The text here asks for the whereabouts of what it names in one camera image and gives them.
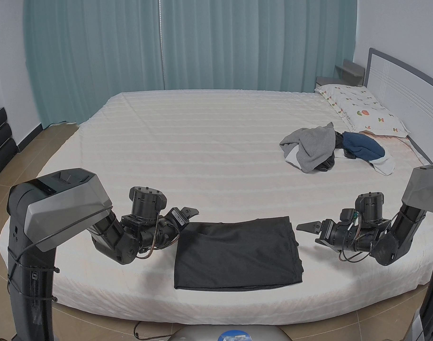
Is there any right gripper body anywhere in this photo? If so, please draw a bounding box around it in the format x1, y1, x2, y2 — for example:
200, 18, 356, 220
315, 219, 357, 252

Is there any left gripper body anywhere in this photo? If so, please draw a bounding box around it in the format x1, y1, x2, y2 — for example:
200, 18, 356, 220
157, 208, 189, 248

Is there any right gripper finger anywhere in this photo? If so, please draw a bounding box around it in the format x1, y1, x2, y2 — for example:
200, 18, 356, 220
296, 220, 324, 233

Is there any black T-shirt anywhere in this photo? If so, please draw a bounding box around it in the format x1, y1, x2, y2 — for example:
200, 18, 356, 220
174, 216, 304, 292

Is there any bed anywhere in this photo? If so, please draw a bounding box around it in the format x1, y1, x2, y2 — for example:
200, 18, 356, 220
0, 47, 433, 328

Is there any pile of clothes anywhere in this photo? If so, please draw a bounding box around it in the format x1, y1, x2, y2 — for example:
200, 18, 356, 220
279, 121, 396, 176

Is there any white printed pillow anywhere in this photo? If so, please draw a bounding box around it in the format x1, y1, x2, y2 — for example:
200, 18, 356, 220
315, 83, 411, 138

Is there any grey bedside table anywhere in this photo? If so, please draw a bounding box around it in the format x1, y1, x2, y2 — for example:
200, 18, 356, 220
315, 58, 365, 89

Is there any black cable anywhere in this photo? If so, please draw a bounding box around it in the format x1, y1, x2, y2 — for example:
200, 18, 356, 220
133, 320, 175, 340

